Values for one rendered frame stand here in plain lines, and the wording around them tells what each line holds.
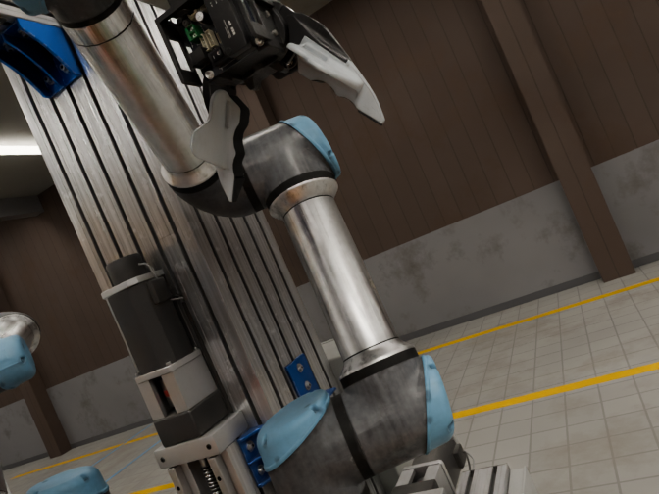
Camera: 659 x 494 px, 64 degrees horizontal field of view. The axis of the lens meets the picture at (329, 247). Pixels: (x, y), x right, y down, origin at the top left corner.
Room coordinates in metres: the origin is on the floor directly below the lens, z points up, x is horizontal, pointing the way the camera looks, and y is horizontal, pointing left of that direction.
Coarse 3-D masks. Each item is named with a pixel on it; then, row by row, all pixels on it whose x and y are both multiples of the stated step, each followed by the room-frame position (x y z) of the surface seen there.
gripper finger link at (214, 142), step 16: (224, 96) 0.44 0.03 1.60; (224, 112) 0.44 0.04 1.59; (240, 112) 0.45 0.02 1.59; (208, 128) 0.43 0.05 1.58; (224, 128) 0.45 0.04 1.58; (240, 128) 0.46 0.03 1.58; (192, 144) 0.42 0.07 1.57; (208, 144) 0.43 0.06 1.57; (224, 144) 0.45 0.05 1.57; (240, 144) 0.46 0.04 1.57; (208, 160) 0.44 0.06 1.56; (224, 160) 0.46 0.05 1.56; (240, 160) 0.47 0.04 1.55; (224, 176) 0.46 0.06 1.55; (240, 176) 0.47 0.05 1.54
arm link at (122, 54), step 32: (32, 0) 0.51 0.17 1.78; (64, 0) 0.52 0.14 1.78; (96, 0) 0.53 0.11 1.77; (96, 32) 0.55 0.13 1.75; (128, 32) 0.57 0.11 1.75; (96, 64) 0.59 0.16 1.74; (128, 64) 0.59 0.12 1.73; (160, 64) 0.63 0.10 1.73; (128, 96) 0.62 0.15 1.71; (160, 96) 0.64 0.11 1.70; (160, 128) 0.67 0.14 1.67; (192, 128) 0.71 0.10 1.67; (160, 160) 0.74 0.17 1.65; (192, 160) 0.73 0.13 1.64; (192, 192) 0.77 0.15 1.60; (224, 192) 0.79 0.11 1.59
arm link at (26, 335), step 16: (0, 320) 1.06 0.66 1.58; (16, 320) 1.07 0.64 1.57; (32, 320) 1.09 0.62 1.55; (0, 336) 0.88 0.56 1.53; (16, 336) 0.80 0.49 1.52; (32, 336) 1.06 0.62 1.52; (0, 352) 0.77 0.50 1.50; (16, 352) 0.78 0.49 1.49; (32, 352) 1.09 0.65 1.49; (0, 368) 0.77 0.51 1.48; (16, 368) 0.78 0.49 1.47; (32, 368) 0.80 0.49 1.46; (0, 384) 0.77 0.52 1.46; (16, 384) 0.79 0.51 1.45
